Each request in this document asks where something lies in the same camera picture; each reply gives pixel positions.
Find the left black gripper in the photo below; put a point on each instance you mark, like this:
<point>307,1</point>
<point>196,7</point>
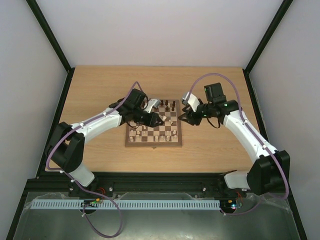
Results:
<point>151,121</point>

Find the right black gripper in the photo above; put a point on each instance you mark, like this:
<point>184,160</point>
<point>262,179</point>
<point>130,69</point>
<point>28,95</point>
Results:
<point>193,115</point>

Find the wooden chess board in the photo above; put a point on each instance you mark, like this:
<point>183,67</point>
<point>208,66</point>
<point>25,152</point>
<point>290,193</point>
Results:
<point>147,134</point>

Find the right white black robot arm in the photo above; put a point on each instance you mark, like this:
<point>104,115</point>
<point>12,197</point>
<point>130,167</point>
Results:
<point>270,167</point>

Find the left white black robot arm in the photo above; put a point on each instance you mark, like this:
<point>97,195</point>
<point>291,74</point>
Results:
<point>67,144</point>

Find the pile of white pieces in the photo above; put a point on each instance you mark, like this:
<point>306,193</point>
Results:
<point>167,120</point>

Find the row of dark pieces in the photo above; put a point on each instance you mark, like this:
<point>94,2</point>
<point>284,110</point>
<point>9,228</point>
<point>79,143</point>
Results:
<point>167,105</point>

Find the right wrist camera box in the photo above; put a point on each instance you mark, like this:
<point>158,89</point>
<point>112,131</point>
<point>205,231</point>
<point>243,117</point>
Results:
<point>190,102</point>

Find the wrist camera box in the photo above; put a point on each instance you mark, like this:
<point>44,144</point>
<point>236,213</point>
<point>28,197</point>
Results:
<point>152,104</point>
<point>190,102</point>

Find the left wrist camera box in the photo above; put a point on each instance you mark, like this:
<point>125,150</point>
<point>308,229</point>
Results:
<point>152,104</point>

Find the light blue cable duct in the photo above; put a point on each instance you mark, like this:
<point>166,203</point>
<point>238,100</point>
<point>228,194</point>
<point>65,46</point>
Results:
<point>77,204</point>

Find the black aluminium frame rail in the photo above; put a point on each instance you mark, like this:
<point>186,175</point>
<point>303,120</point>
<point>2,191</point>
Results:
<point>202,185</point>

